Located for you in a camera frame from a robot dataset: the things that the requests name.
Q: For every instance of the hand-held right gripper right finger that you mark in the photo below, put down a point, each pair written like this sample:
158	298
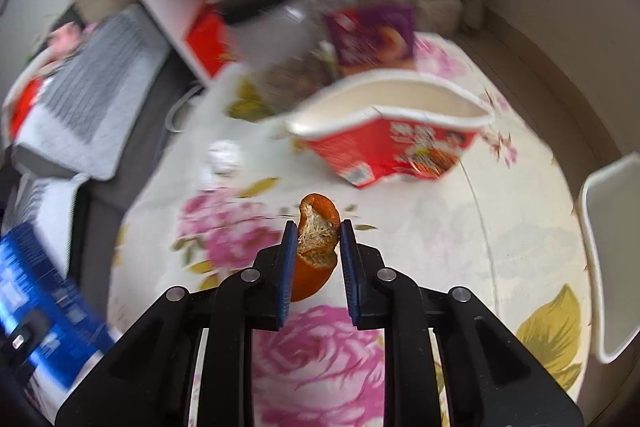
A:
350	277

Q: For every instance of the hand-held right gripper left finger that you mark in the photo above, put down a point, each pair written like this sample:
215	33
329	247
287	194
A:
286	277

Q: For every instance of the orange peel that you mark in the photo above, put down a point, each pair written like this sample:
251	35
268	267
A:
317	227

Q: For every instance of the white plastic trash bin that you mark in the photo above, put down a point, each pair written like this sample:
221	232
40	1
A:
615	232

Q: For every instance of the floral printed blanket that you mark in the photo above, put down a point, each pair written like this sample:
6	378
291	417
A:
400	217

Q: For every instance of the small crumpled white paper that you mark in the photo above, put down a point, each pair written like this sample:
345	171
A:
226	157

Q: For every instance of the red instant noodle bowl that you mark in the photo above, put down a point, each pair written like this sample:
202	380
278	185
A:
400	152

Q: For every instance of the grey striped quilt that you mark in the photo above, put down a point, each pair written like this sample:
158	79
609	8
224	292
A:
95	82

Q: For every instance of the clear jar with black lid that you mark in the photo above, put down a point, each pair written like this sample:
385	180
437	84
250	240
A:
275	37

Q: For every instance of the purple-label jar with black lid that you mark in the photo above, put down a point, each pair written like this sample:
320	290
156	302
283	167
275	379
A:
375	37

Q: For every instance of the red cardboard box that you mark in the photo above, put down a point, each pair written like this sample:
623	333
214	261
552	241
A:
207	37

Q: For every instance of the white fluffy cushion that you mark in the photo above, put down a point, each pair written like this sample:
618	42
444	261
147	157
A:
440	13

